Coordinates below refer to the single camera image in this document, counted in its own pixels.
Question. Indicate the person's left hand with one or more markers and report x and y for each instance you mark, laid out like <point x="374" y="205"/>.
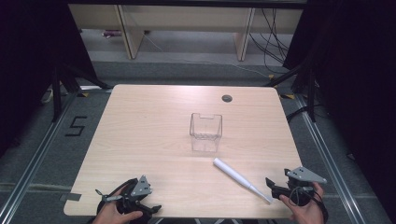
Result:
<point x="109" y="214"/>

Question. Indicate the yellow tape piece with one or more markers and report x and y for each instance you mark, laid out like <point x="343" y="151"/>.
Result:
<point x="287" y="96"/>
<point x="83" y="94"/>

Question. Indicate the person's right hand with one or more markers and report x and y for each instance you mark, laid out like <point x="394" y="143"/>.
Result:
<point x="306" y="214"/>

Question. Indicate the pink item under furniture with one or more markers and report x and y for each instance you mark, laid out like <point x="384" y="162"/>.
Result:
<point x="111" y="33"/>

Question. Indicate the black curtain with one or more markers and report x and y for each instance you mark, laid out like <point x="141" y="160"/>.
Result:
<point x="31" y="62"/>
<point x="358" y="77"/>

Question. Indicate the black metal stand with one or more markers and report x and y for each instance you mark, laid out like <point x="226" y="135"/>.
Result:
<point x="310" y="93"/>
<point x="56" y="93"/>

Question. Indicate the white plastic tube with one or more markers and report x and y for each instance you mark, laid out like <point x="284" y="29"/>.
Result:
<point x="232" y="173"/>

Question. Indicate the beige wooden furniture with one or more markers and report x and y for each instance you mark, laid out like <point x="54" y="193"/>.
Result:
<point x="186" y="18"/>

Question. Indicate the clear plastic container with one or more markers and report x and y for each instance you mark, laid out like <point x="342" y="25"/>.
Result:
<point x="205" y="141"/>

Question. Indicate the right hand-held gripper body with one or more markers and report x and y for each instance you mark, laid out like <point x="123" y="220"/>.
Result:
<point x="303" y="175"/>

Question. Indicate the metal floor rail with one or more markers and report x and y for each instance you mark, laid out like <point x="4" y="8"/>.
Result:
<point x="330" y="165"/>
<point x="37" y="158"/>

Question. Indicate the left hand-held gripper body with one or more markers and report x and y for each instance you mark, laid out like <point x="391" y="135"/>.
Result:
<point x="140" y="188"/>

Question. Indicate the grey tape strip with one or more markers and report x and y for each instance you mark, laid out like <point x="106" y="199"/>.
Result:
<point x="70" y="197"/>

